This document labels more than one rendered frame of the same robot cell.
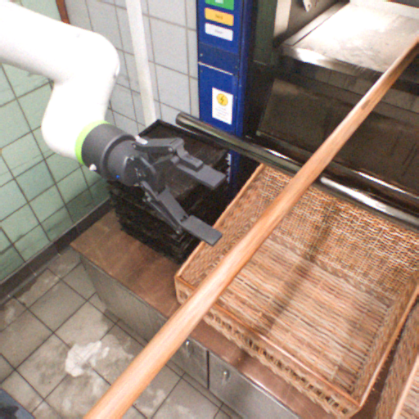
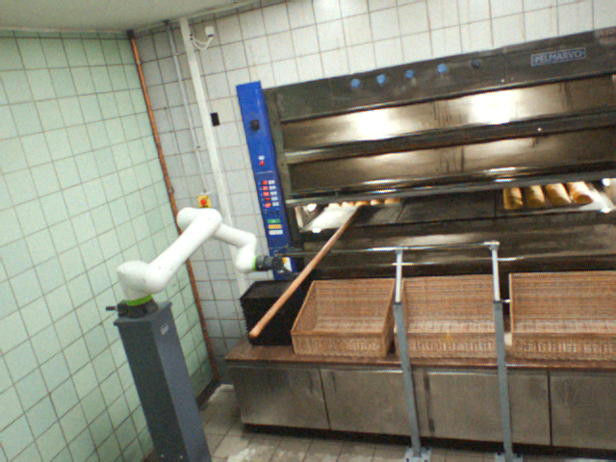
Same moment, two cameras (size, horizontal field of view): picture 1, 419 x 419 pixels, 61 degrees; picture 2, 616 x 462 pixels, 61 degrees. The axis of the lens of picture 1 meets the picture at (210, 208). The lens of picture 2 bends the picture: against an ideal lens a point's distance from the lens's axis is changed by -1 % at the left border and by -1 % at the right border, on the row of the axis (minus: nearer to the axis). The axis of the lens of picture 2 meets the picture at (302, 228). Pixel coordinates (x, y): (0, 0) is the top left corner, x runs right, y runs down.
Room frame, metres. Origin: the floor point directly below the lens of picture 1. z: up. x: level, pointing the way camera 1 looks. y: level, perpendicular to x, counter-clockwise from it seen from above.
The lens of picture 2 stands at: (-2.22, 0.61, 2.12)
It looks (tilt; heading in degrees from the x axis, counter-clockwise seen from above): 16 degrees down; 346
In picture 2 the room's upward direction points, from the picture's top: 10 degrees counter-clockwise
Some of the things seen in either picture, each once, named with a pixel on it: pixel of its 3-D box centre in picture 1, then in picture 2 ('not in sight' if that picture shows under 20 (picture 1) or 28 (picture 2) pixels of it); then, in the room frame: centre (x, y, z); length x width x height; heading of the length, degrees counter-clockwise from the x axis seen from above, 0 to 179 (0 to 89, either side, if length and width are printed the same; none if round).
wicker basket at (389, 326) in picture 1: (299, 272); (346, 315); (0.54, -0.26, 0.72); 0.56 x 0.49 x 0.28; 53
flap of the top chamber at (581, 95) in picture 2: not in sight; (431, 115); (0.41, -0.89, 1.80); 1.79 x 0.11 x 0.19; 54
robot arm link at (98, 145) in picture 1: (114, 151); (263, 263); (0.51, 0.18, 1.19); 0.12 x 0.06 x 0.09; 143
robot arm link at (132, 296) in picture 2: not in sight; (136, 281); (0.23, 0.83, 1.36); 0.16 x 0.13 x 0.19; 33
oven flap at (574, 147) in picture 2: not in sight; (436, 162); (0.41, -0.89, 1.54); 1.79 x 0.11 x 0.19; 54
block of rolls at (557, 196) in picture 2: not in sight; (544, 190); (0.42, -1.62, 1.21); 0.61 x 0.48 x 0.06; 144
